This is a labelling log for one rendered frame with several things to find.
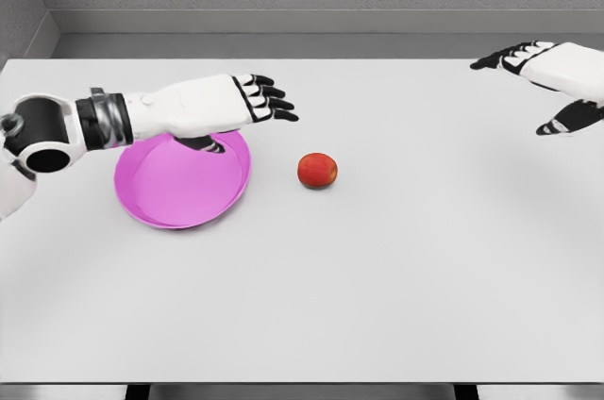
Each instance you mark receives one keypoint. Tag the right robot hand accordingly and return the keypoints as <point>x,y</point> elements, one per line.
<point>566,67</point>

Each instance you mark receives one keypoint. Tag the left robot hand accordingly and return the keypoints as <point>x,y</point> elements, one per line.
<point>212,103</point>

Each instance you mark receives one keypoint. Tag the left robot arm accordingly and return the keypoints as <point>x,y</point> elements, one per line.
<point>94,119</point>

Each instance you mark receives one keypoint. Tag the pink round plate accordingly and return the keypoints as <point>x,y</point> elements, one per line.
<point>181,188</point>

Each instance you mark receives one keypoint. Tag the red apple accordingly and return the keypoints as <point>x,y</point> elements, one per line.
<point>317,171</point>

